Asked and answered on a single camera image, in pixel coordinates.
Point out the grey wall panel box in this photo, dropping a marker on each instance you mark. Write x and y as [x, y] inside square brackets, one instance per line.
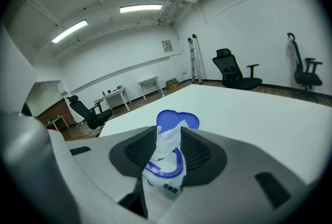
[167, 46]

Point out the large white table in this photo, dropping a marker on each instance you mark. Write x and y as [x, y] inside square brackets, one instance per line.
[246, 114]

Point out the white desk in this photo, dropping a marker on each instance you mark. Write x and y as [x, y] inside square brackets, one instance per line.
[147, 80]
[55, 120]
[114, 93]

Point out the white tissue wipe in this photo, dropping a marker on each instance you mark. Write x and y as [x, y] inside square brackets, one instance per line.
[167, 142]

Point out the blue and white packet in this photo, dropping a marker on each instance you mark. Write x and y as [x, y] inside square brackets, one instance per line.
[168, 186]

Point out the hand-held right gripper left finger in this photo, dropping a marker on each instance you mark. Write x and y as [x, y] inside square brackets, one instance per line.
[103, 166]

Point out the black office chair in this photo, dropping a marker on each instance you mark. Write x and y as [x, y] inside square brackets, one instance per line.
[308, 79]
[88, 114]
[233, 72]

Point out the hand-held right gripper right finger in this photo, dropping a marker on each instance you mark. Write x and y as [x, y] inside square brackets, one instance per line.
[233, 179]

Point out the aluminium folding ladder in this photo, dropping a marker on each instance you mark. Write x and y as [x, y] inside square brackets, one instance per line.
[198, 62]

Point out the white wall socket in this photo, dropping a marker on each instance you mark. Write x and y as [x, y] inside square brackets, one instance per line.
[183, 71]

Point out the cardboard boxes stack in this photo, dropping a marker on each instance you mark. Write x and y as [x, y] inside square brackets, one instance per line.
[172, 84]

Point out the ceiling light bar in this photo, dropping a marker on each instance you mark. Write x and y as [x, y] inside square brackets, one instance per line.
[141, 8]
[70, 31]

